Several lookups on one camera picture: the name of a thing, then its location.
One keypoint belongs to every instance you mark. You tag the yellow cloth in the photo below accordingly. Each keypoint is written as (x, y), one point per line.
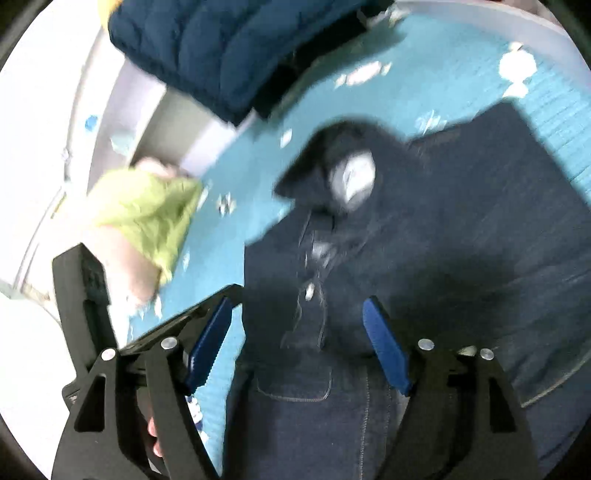
(111, 5)

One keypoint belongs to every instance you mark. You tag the person's left hand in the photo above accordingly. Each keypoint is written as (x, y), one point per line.
(155, 436)

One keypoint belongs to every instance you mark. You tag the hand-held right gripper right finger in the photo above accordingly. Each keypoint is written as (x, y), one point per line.
(385, 348)

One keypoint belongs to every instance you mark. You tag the black garment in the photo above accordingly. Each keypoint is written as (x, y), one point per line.
(288, 81)

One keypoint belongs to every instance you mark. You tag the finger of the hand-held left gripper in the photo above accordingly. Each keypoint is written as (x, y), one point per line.
(184, 316)

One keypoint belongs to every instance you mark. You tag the person in green shirt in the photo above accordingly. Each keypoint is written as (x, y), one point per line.
(147, 217)

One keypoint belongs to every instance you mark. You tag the white shelf unit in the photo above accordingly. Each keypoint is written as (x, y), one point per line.
(51, 138)

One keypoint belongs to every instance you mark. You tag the dark denim jacket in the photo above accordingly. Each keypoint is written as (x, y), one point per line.
(438, 240)

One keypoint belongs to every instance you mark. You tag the teal candy print bedspread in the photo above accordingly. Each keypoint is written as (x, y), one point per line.
(369, 106)

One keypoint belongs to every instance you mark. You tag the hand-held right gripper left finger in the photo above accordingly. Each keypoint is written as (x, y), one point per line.
(208, 341)

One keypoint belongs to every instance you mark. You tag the navy puffer jacket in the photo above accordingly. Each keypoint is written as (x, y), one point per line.
(207, 46)

